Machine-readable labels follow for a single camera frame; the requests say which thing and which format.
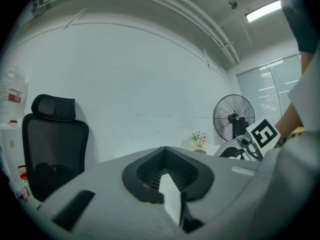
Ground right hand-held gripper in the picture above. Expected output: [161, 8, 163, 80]
[213, 118, 281, 161]

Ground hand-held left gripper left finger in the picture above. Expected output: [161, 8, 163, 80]
[37, 145, 181, 240]

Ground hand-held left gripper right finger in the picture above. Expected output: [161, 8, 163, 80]
[163, 145, 281, 240]

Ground person's right forearm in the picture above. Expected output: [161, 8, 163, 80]
[274, 51, 315, 146]

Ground white desk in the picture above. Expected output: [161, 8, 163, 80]
[206, 143, 222, 157]

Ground small pink flower pot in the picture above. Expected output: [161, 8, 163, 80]
[191, 130, 210, 152]

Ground black mesh office chair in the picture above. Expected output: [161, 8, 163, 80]
[21, 93, 90, 202]

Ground white water dispenser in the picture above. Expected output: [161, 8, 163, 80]
[0, 120, 26, 185]

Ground ceiling tube light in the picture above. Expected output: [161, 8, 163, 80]
[244, 0, 283, 23]

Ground person's black top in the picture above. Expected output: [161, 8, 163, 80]
[281, 0, 320, 55]

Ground white ceiling pipes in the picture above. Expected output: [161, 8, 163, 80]
[32, 0, 241, 67]

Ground black pedestal fan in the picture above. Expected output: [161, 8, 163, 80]
[212, 94, 256, 146]

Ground clear jug with red handle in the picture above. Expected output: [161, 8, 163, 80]
[17, 164, 28, 180]
[15, 185, 31, 203]

